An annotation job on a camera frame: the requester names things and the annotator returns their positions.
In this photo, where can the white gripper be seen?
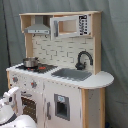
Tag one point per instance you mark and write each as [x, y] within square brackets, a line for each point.
[13, 96]

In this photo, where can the white oven door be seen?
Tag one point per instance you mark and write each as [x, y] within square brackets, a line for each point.
[32, 103]

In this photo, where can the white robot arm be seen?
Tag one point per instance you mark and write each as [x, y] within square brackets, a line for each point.
[11, 111]

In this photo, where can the wooden toy kitchen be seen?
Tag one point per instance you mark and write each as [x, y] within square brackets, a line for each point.
[63, 53]

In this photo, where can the left red stove knob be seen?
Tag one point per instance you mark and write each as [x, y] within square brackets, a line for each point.
[15, 79]

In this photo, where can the red stove knob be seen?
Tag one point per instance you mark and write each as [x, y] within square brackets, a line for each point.
[33, 84]
[15, 79]

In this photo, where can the right red stove knob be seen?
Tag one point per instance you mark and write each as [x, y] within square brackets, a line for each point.
[33, 84]

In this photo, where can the silver toy pot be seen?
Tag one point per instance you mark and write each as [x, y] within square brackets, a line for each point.
[30, 62]

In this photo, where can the black toy stovetop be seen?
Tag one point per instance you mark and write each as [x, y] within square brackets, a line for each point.
[40, 68]

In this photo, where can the white cabinet door with dispenser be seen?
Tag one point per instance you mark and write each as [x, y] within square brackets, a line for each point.
[63, 106]

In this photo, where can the grey toy sink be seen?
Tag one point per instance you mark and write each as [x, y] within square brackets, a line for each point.
[72, 74]

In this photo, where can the black toy faucet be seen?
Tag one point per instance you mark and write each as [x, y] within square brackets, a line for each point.
[80, 65]

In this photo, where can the grey range hood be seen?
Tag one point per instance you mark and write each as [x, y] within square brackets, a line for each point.
[38, 27]

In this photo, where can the white microwave door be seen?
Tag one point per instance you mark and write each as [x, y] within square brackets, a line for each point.
[70, 26]

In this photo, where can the grey backdrop curtain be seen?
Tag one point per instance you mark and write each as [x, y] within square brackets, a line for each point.
[114, 44]

